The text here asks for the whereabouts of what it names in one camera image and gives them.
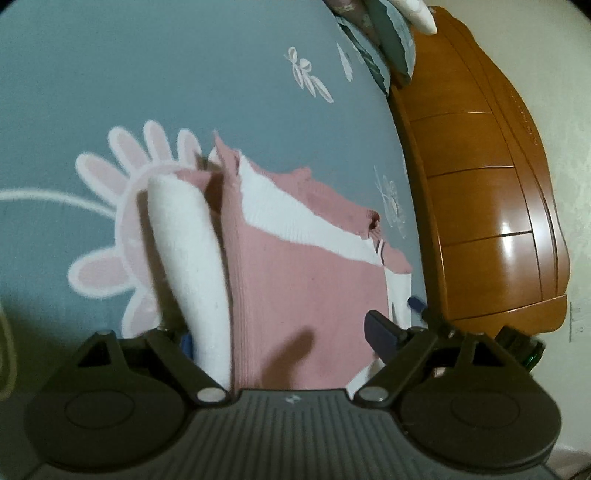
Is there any pink and white knit sweater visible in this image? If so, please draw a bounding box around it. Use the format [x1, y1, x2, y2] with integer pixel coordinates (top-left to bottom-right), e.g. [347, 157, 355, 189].
[147, 142, 413, 394]

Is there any wooden headboard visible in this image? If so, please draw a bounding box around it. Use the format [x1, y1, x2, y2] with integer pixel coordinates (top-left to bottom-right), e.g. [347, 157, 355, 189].
[390, 6, 570, 336]

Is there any blue lower pillow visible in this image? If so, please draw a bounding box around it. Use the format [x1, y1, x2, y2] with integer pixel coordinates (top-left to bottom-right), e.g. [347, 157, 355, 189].
[335, 16, 391, 96]

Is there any blue pillow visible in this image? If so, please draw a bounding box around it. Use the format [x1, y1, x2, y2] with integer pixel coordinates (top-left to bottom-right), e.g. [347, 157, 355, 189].
[335, 16, 391, 96]
[365, 0, 416, 87]

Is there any blue upper pillow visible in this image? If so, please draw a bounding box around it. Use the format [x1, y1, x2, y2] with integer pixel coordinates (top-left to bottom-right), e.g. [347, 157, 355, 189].
[365, 0, 416, 87]

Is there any pink floral folded quilt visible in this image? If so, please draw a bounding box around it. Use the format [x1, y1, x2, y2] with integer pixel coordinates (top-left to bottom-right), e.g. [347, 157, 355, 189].
[390, 0, 438, 35]

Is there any mauve floral folded quilt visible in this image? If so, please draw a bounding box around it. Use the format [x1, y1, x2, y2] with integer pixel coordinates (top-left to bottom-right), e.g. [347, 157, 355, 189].
[325, 0, 372, 28]

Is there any blue floral bed sheet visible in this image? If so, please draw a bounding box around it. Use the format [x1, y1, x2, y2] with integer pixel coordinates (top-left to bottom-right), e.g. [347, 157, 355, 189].
[1, 1, 424, 479]

